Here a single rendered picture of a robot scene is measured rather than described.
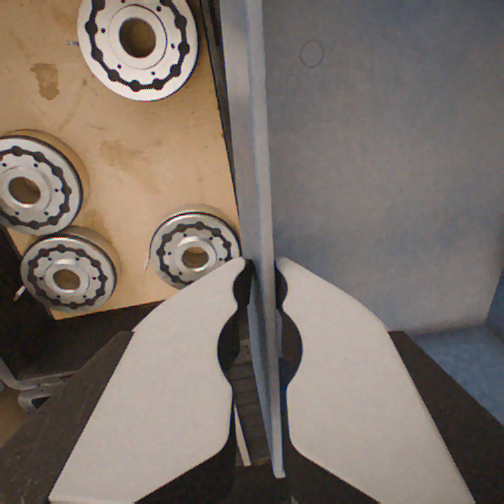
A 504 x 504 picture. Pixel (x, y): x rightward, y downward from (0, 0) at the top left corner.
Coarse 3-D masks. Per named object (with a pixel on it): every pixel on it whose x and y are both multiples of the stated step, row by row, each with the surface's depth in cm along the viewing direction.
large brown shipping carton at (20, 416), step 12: (0, 396) 50; (12, 396) 52; (0, 408) 49; (12, 408) 51; (0, 420) 48; (12, 420) 51; (24, 420) 55; (0, 432) 48; (12, 432) 51; (0, 444) 48
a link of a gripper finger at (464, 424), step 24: (408, 336) 8; (408, 360) 8; (432, 360) 8; (432, 384) 7; (456, 384) 7; (432, 408) 7; (456, 408) 7; (480, 408) 7; (456, 432) 6; (480, 432) 6; (456, 456) 6; (480, 456) 6; (480, 480) 6
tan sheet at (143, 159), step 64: (0, 0) 31; (64, 0) 32; (192, 0) 33; (0, 64) 33; (64, 64) 34; (0, 128) 36; (64, 128) 37; (128, 128) 37; (192, 128) 38; (128, 192) 41; (192, 192) 41; (128, 256) 44
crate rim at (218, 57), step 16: (208, 0) 26; (208, 16) 25; (208, 32) 26; (224, 64) 27; (224, 80) 27; (224, 96) 28; (224, 112) 28; (240, 336) 40; (0, 352) 37; (0, 368) 38; (80, 368) 40; (16, 384) 39; (32, 384) 40; (48, 384) 40
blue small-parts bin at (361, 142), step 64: (256, 0) 7; (320, 0) 13; (384, 0) 13; (448, 0) 14; (256, 64) 8; (320, 64) 14; (384, 64) 14; (448, 64) 15; (256, 128) 9; (320, 128) 15; (384, 128) 16; (448, 128) 16; (256, 192) 9; (320, 192) 17; (384, 192) 17; (448, 192) 18; (256, 256) 11; (320, 256) 18; (384, 256) 19; (448, 256) 20; (256, 320) 15; (384, 320) 21; (448, 320) 22
